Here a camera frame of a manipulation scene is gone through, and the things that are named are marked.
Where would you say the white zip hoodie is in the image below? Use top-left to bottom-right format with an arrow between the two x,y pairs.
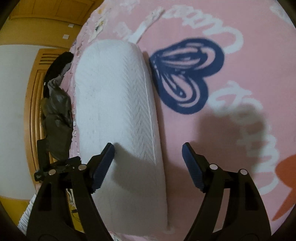
74,40 -> 168,236

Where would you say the wooden wardrobe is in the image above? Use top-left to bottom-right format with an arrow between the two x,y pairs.
1,1 -> 103,49

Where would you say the dark olive jacket pile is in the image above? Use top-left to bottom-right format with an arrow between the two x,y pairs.
40,87 -> 75,162

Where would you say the pink patterned bed blanket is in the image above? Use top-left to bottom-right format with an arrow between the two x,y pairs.
69,1 -> 295,240

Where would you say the wooden headboard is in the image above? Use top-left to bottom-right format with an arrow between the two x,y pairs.
23,48 -> 65,185

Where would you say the black garment on headboard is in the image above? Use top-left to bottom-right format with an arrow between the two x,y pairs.
43,52 -> 74,102

